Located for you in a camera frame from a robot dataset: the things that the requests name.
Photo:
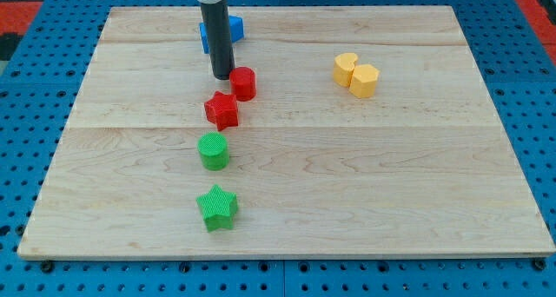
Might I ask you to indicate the yellow hexagon block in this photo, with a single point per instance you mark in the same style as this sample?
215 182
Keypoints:
364 80

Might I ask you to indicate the light wooden board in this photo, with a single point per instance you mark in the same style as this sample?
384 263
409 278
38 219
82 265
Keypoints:
422 169

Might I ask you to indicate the green cylinder block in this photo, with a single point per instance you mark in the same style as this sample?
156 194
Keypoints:
213 151

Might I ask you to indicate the green star block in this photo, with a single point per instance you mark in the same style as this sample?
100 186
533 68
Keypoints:
218 208

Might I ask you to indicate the red cylinder block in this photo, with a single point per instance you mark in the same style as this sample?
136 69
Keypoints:
243 83

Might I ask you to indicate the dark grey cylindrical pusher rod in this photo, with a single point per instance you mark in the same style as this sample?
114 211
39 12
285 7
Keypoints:
216 21

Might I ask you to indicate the red star block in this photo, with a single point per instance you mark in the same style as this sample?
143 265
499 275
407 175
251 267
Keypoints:
222 110

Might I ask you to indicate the blue block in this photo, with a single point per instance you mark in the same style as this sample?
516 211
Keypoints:
236 30

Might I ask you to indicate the yellow heart block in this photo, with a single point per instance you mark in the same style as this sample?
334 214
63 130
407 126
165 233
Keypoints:
344 65

